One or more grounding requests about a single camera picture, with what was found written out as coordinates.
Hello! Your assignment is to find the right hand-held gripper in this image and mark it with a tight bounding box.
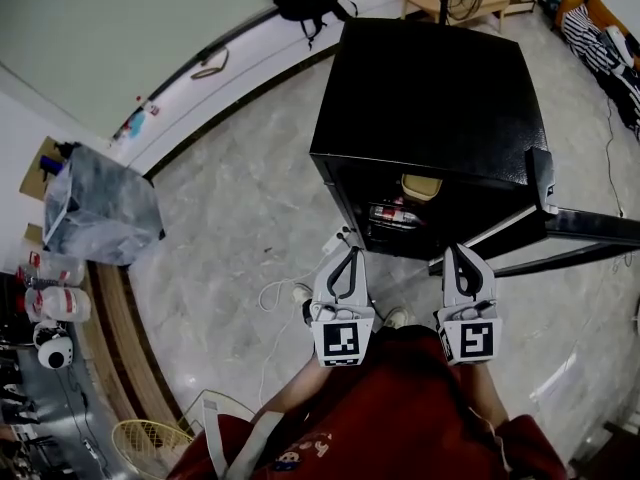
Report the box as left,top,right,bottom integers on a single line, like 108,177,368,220
432,244,503,367

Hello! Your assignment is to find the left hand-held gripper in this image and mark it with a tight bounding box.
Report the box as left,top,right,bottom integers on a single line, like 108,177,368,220
308,246,376,369

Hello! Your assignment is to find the beige container with lid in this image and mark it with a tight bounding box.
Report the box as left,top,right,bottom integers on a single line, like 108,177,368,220
401,172,444,203

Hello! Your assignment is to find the black mini fridge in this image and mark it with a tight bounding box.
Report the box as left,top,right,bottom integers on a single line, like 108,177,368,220
308,16,640,278

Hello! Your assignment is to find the person's left forearm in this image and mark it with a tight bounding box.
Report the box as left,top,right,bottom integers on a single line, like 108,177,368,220
249,356,334,432

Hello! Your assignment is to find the person's right forearm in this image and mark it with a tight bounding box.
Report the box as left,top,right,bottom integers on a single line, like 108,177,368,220
459,361,512,437

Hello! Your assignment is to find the white power strip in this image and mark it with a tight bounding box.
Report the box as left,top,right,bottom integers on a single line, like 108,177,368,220
321,224,354,256

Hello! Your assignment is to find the person's right white shoe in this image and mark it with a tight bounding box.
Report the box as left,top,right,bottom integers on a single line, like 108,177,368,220
383,307,410,330

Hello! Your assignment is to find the red label bottle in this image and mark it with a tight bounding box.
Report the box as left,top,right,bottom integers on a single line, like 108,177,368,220
368,204,427,230

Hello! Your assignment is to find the person's red shirt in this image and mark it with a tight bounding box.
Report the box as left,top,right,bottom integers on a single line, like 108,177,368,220
167,324,571,480

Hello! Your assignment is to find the bin with clear plastic bag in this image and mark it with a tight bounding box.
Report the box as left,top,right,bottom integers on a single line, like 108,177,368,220
41,143,167,268

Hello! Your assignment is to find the blue crumpled item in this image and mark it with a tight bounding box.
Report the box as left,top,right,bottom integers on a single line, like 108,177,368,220
121,111,147,140

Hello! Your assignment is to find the striped black white cloth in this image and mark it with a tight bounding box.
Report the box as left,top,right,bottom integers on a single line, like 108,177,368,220
561,4,640,142

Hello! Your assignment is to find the white device with black parts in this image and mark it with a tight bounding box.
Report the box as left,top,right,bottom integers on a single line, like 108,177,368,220
601,24,640,77

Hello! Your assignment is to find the orange sofa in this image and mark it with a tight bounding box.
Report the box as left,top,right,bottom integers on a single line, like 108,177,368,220
556,0,640,72

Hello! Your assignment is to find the brown cardboard box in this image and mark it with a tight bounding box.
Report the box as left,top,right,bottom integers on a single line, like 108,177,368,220
18,136,77,200

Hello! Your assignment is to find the white power cable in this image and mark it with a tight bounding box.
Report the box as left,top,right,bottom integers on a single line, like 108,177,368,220
256,276,321,407

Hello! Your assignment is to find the thin grey floor cable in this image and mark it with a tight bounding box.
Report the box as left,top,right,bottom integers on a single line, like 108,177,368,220
603,92,627,219

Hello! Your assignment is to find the white harness strap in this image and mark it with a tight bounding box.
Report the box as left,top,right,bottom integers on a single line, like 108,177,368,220
201,396,287,480

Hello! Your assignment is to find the brown looped strap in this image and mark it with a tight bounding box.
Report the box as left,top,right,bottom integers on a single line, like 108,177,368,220
189,46,231,81

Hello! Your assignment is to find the yellow wire fan guard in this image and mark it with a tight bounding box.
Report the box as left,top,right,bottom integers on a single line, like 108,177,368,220
110,418,195,480

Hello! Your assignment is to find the white round camera device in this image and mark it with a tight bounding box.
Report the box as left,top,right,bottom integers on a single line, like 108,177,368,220
36,334,77,371

